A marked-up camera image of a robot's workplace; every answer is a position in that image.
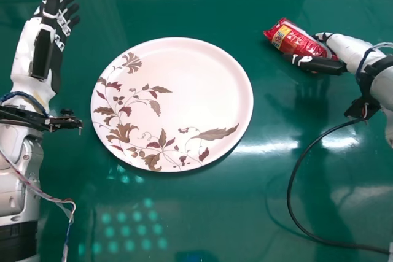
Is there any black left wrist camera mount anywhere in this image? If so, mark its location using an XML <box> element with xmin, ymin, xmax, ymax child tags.
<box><xmin>0</xmin><ymin>105</ymin><xmax>84</xmax><ymax>136</ymax></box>

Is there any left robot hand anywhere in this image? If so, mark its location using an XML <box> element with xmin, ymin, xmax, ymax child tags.
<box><xmin>10</xmin><ymin>0</ymin><xmax>82</xmax><ymax>113</ymax></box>

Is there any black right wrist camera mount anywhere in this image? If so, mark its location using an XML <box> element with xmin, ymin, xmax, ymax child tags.
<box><xmin>343</xmin><ymin>73</ymin><xmax>383</xmax><ymax>121</ymax></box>

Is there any thin striped white wire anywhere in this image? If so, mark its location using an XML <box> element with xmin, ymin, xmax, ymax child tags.
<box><xmin>0</xmin><ymin>148</ymin><xmax>77</xmax><ymax>262</ymax></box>

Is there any plate with brown leaf pattern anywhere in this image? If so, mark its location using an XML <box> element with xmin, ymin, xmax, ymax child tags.
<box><xmin>90</xmin><ymin>37</ymin><xmax>255</xmax><ymax>173</ymax></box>

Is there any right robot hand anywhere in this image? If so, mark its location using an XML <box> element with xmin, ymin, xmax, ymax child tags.
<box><xmin>282</xmin><ymin>31</ymin><xmax>393</xmax><ymax>77</ymax></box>

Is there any red biscuit packet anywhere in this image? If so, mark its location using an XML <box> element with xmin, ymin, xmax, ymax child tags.
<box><xmin>263</xmin><ymin>17</ymin><xmax>340</xmax><ymax>60</ymax></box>

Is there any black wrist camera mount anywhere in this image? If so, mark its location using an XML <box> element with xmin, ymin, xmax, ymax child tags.
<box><xmin>0</xmin><ymin>105</ymin><xmax>84</xmax><ymax>136</ymax></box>
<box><xmin>343</xmin><ymin>73</ymin><xmax>383</xmax><ymax>121</ymax></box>

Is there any black cable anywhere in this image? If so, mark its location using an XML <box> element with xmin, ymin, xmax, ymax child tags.
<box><xmin>287</xmin><ymin>117</ymin><xmax>393</xmax><ymax>255</ymax></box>

